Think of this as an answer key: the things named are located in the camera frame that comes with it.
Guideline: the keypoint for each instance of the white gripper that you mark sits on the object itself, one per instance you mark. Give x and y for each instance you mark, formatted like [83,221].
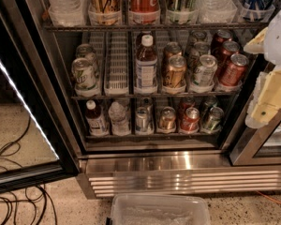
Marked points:
[278,42]

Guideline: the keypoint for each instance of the green can bottom shelf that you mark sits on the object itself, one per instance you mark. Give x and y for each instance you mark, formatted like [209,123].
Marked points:
[212,120]

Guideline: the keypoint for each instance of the closed right fridge door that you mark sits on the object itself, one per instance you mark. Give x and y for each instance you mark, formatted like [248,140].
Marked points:
[260,146]

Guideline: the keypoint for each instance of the red can bottom shelf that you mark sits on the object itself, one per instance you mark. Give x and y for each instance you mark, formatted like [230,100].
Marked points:
[190,122]

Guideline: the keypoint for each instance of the gold can bottom shelf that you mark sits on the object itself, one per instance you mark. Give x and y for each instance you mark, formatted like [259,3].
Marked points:
[167,120]

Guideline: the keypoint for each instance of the gold can shelf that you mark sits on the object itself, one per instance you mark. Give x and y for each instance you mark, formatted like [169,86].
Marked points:
[105,12]
[167,120]

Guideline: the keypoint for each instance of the brown tea bottle middle shelf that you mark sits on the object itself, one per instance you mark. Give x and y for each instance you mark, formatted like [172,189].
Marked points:
[145,66]

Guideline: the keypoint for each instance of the brown tea bottle shelf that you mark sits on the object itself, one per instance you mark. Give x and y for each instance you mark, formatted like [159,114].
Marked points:
[96,119]
[145,66]

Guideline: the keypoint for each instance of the silver can bottom shelf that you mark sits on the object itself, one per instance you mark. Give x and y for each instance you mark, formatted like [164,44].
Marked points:
[143,126]

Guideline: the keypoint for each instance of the red cola can top shelf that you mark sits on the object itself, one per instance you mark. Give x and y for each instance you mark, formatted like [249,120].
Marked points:
[143,12]

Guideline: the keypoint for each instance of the white empty shelf glide tray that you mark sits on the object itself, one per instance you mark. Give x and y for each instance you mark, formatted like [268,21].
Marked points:
[116,80]

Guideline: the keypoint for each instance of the clear water bottle bottom shelf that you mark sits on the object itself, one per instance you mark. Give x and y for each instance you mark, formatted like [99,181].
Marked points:
[119,121]

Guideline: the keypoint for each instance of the gold can top shelf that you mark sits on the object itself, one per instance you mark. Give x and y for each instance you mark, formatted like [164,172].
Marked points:
[105,12]

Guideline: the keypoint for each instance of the brown tea bottle bottom shelf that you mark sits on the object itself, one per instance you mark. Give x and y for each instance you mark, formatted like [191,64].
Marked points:
[96,119]

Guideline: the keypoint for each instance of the stainless fridge base grille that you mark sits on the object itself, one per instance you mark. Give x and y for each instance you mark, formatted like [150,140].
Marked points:
[182,173]

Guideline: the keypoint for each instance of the open glass fridge door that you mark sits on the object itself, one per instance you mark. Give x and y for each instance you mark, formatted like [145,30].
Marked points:
[37,134]

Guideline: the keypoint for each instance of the red can front middle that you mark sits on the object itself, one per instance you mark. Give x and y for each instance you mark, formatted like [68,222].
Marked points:
[230,76]

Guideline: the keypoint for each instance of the red can rear middle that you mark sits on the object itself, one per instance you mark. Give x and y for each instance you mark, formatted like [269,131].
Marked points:
[220,36]

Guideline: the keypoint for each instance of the white green can front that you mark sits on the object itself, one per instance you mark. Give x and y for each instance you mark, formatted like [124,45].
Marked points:
[202,74]

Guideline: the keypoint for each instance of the white green can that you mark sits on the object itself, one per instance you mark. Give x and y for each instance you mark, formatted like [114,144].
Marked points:
[197,50]
[202,74]

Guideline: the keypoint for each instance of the white green can rear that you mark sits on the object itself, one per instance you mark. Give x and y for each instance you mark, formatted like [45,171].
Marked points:
[197,50]

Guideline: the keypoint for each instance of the gold can front middle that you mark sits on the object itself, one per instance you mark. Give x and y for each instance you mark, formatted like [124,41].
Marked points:
[173,75]

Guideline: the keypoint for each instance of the gold can rear middle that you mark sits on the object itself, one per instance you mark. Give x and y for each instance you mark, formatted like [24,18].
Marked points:
[172,48]

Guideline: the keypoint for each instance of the silver can behind 7up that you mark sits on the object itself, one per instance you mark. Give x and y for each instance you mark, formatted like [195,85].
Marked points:
[88,52]

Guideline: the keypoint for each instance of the green 7up can front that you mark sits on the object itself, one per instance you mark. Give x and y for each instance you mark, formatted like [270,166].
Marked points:
[85,77]

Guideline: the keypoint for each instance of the clear plastic bin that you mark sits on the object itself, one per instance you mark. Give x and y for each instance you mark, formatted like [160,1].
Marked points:
[157,209]

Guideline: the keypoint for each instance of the middle wire shelf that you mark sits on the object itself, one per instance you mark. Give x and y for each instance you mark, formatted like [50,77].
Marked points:
[164,95]

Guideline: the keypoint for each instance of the wire shelf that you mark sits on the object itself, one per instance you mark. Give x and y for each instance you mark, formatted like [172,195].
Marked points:
[164,95]
[156,136]
[150,27]

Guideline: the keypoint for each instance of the bottom wire shelf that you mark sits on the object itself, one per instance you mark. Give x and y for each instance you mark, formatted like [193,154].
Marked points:
[156,136]

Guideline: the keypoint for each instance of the top wire shelf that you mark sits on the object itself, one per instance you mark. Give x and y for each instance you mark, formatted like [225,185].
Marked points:
[150,27]

